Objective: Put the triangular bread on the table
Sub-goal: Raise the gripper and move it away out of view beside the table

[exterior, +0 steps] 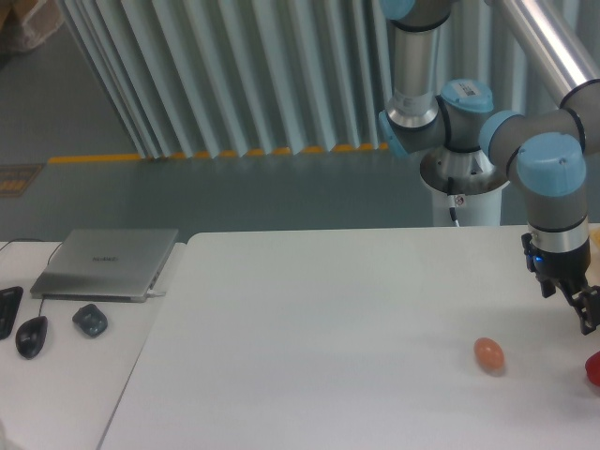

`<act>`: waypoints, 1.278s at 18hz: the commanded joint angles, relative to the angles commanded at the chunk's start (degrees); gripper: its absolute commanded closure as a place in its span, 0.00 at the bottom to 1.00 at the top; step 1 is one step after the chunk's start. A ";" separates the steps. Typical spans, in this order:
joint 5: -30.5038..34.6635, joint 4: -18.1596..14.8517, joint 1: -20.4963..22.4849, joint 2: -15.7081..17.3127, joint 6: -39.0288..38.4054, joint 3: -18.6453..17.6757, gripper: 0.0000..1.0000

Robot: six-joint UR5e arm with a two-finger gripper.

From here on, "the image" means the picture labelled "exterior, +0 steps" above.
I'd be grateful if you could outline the silver closed laptop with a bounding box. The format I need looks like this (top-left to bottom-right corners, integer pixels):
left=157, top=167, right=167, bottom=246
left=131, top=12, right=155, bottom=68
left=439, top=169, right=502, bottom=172
left=30, top=229, right=178, bottom=302

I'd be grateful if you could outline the cardboard box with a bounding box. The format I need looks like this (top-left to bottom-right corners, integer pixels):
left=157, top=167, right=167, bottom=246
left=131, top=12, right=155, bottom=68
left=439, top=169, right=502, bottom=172
left=1, top=0, right=64, bottom=57

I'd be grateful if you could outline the dark earbuds case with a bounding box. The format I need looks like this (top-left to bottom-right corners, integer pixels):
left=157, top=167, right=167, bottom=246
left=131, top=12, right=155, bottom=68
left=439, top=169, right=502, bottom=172
left=72, top=304, right=108, bottom=338

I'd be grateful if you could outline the black keyboard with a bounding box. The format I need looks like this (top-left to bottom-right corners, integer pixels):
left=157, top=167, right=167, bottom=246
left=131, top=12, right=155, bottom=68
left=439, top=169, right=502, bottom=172
left=0, top=286, right=23, bottom=340

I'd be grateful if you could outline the yellow object at table edge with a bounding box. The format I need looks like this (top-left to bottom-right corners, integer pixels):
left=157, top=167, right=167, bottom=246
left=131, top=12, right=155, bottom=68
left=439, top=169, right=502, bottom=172
left=590, top=224, right=600, bottom=248

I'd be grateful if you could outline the brown egg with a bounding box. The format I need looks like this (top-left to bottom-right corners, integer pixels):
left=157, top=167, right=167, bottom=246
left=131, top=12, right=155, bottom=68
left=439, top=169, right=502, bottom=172
left=473, top=337, right=505, bottom=372

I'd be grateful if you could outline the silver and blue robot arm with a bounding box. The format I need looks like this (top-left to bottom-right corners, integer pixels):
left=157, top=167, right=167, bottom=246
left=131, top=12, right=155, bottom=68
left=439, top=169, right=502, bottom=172
left=379, top=1, right=599, bottom=334

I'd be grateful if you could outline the black and white robot cable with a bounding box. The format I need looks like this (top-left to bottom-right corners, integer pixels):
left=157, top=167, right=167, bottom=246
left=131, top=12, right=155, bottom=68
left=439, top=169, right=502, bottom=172
left=445, top=176, right=461, bottom=228

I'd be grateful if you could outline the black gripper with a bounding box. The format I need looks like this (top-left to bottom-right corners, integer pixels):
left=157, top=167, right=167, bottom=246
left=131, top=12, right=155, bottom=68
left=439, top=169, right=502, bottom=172
left=521, top=232, right=599, bottom=335

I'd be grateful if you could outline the white folding partition screen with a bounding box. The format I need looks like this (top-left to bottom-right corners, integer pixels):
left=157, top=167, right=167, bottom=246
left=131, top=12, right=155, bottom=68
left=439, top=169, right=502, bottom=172
left=54, top=0, right=600, bottom=163

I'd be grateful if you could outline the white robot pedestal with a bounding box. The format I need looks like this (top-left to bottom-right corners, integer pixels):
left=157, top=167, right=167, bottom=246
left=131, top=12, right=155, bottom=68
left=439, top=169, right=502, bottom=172
left=420, top=147, right=508, bottom=227

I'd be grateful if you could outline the black laptop cable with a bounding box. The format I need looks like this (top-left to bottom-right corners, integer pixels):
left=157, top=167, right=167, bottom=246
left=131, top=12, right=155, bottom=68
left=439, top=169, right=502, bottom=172
left=0, top=237, right=67, bottom=263

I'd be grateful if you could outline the black computer mouse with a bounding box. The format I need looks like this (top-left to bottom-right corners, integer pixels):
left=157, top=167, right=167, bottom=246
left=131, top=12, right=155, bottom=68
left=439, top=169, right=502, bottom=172
left=15, top=316, right=48, bottom=360

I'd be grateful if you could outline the red round object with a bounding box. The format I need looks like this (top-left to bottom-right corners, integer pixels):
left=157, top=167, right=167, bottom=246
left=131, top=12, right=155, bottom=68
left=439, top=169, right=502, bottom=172
left=584, top=352, right=600, bottom=386

